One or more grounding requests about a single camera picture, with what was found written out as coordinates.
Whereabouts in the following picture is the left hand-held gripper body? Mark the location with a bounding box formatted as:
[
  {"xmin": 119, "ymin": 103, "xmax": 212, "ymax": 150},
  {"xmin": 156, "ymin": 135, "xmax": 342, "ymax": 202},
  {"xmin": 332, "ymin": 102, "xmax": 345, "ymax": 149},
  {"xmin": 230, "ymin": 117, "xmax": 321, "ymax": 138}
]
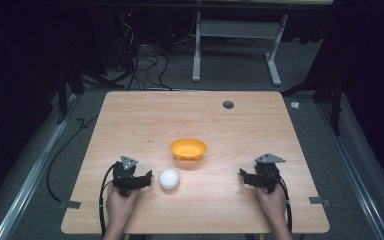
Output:
[{"xmin": 111, "ymin": 155, "xmax": 148, "ymax": 197}]

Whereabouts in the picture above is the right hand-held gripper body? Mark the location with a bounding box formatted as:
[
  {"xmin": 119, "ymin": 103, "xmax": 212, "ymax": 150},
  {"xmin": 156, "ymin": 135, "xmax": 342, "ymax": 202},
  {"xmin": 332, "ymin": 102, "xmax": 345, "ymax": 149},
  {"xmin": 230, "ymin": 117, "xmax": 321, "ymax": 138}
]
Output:
[{"xmin": 253, "ymin": 152, "xmax": 287, "ymax": 194}]

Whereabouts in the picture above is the white ball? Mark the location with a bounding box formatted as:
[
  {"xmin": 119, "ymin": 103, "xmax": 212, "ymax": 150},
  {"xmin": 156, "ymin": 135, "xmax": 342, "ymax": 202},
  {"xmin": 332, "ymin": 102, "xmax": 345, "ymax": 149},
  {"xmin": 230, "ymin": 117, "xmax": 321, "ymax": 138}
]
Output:
[{"xmin": 158, "ymin": 168, "xmax": 181, "ymax": 191}]

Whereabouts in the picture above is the orange plastic bowl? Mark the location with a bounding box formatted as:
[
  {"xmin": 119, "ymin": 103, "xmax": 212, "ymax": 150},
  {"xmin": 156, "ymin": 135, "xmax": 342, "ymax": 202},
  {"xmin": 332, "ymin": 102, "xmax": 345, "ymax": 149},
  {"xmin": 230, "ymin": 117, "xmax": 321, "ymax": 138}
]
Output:
[{"xmin": 169, "ymin": 137, "xmax": 208, "ymax": 163}]

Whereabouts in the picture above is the person's left hand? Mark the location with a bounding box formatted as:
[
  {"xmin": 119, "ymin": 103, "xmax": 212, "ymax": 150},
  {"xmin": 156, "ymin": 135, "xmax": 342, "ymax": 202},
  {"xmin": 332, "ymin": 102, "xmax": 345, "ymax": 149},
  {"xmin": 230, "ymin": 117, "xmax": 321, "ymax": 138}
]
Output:
[{"xmin": 105, "ymin": 183, "xmax": 140, "ymax": 219}]

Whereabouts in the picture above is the person's right hand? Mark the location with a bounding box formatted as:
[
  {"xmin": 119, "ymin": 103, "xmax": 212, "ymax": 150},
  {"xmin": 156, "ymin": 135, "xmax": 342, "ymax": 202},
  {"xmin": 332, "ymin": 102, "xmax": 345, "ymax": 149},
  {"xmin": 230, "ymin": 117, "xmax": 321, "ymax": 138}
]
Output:
[{"xmin": 254, "ymin": 184, "xmax": 287, "ymax": 218}]

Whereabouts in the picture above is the grey tape strip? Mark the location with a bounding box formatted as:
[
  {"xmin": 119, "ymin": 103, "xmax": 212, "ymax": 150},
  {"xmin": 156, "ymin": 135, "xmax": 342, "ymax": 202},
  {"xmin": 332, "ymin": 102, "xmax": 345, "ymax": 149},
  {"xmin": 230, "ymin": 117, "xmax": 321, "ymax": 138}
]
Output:
[
  {"xmin": 59, "ymin": 199, "xmax": 82, "ymax": 210},
  {"xmin": 308, "ymin": 196, "xmax": 332, "ymax": 208}
]

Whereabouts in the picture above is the black metal stand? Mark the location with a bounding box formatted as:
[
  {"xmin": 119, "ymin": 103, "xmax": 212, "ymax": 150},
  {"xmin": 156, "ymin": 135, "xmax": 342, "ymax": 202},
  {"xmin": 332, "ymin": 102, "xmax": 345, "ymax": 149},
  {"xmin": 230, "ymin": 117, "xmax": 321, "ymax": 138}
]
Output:
[
  {"xmin": 55, "ymin": 62, "xmax": 125, "ymax": 125},
  {"xmin": 281, "ymin": 72, "xmax": 345, "ymax": 136}
]

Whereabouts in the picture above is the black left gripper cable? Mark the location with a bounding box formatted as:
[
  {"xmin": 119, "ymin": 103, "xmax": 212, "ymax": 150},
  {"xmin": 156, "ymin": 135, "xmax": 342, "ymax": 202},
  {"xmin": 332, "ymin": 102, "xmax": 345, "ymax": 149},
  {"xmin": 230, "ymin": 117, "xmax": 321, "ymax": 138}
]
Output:
[{"xmin": 97, "ymin": 162, "xmax": 118, "ymax": 238}]

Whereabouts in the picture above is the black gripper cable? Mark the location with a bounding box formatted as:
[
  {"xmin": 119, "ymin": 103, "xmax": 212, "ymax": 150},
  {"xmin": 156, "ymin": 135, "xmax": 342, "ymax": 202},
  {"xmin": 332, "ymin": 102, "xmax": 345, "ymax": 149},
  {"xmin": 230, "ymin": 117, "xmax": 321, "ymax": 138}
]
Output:
[
  {"xmin": 272, "ymin": 172, "xmax": 294, "ymax": 234},
  {"xmin": 97, "ymin": 162, "xmax": 118, "ymax": 238}
]

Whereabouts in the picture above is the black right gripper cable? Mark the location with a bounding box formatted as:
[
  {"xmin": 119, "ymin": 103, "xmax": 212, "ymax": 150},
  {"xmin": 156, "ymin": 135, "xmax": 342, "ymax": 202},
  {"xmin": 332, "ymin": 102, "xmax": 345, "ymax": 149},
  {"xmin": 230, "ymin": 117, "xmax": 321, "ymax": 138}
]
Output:
[{"xmin": 272, "ymin": 172, "xmax": 294, "ymax": 234}]

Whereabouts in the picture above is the long black floor cable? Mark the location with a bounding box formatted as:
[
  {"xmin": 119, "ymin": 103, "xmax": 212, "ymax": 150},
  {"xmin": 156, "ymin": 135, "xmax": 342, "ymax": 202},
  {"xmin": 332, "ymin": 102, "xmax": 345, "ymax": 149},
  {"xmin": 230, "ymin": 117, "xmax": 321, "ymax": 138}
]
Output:
[{"xmin": 45, "ymin": 114, "xmax": 100, "ymax": 203}]

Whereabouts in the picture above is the metal floor rail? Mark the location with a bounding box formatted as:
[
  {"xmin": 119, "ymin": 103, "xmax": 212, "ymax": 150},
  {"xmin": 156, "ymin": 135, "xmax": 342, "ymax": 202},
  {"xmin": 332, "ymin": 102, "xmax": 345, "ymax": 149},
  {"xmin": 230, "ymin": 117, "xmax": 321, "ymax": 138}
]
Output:
[
  {"xmin": 315, "ymin": 102, "xmax": 384, "ymax": 240},
  {"xmin": 0, "ymin": 95, "xmax": 78, "ymax": 240}
]

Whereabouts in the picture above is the tangle of black cables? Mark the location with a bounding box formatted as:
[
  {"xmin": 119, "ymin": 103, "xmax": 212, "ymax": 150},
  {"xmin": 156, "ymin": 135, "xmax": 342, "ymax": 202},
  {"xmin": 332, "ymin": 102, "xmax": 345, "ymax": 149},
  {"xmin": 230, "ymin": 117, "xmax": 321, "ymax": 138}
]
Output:
[{"xmin": 115, "ymin": 19, "xmax": 173, "ymax": 92}]

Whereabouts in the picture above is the white desk frame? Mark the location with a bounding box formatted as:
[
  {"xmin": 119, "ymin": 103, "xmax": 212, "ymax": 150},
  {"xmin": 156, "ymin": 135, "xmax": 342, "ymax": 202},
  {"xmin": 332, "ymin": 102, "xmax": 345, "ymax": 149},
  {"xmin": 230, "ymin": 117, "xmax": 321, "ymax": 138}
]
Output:
[{"xmin": 191, "ymin": 11, "xmax": 290, "ymax": 87}]

